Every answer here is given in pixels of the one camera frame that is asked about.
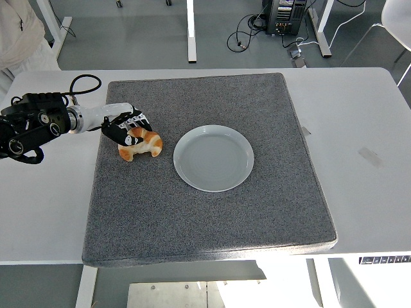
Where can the flat grey floor plate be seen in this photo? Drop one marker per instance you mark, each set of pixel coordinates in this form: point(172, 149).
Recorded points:
point(299, 63)

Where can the white chair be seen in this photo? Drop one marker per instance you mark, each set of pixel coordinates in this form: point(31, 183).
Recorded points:
point(398, 19)

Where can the grey metal plate with screws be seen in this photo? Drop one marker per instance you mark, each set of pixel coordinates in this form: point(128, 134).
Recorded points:
point(167, 295)

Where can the small grey tape piece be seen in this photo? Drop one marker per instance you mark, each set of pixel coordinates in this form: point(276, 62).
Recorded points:
point(306, 130)

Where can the slanted white table leg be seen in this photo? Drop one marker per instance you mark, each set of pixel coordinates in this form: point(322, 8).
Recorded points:
point(57, 29)

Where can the golden brown croissant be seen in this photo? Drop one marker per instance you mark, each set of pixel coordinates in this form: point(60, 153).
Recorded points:
point(147, 147)

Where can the white table leg with foot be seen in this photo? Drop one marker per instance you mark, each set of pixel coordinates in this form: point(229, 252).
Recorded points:
point(324, 45)

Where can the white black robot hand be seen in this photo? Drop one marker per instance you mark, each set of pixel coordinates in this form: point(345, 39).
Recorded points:
point(106, 112)

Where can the wide white table leg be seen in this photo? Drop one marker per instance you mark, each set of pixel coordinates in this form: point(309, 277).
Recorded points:
point(327, 288)

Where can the black table control panel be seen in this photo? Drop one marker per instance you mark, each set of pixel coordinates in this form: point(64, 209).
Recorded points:
point(385, 259)

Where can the round pale grey plate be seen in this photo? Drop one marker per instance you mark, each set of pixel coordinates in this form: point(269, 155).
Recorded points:
point(212, 160)

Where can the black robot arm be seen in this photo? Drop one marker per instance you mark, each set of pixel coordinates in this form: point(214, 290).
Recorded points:
point(38, 112)

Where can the grey speckled square mat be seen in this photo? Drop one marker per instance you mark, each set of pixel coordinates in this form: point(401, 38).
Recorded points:
point(208, 224)

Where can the black computer tower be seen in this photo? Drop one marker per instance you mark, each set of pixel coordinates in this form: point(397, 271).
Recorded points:
point(285, 16)

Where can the straight white table leg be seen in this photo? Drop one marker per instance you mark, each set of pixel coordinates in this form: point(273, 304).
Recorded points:
point(191, 32)

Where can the person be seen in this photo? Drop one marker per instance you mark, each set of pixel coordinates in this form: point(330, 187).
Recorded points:
point(16, 38)

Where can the narrow white table leg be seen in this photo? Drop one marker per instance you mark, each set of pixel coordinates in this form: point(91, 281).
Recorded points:
point(86, 285)

